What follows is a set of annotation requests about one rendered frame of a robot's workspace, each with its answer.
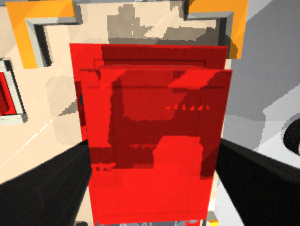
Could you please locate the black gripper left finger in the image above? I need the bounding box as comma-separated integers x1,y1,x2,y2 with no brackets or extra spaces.
0,138,92,226

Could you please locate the black toy car wheel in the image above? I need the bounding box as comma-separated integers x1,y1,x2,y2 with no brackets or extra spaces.
283,118,300,156

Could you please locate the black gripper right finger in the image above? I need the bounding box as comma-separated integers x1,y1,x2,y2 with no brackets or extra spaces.
215,138,300,226

